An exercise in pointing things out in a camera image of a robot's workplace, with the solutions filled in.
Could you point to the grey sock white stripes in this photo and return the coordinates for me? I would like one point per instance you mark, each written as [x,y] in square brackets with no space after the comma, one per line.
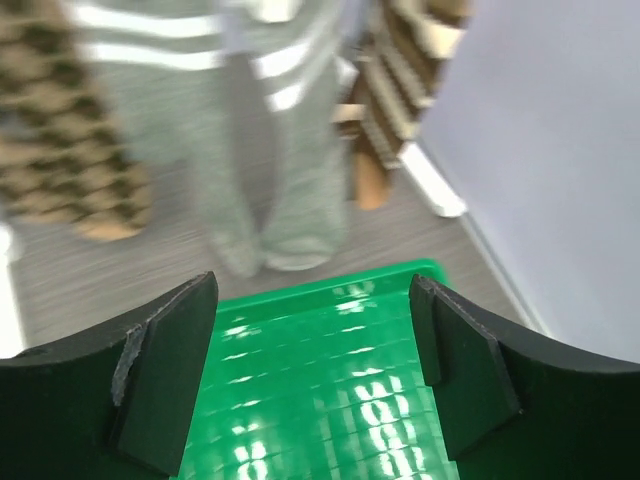
[161,65]

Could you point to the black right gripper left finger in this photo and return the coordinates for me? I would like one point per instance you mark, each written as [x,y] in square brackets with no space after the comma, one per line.
[114,401]

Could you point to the brown cream striped sock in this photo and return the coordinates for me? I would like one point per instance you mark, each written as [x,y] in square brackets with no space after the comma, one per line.
[400,60]

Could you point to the brown argyle sock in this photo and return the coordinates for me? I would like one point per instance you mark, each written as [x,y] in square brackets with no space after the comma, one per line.
[63,161]

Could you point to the green plastic tray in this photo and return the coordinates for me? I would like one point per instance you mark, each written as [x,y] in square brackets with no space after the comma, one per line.
[318,381]

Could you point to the white rack base foot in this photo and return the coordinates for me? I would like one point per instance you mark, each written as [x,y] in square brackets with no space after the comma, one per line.
[438,194]

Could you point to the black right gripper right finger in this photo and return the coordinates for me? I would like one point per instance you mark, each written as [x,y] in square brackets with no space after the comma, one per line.
[515,404]

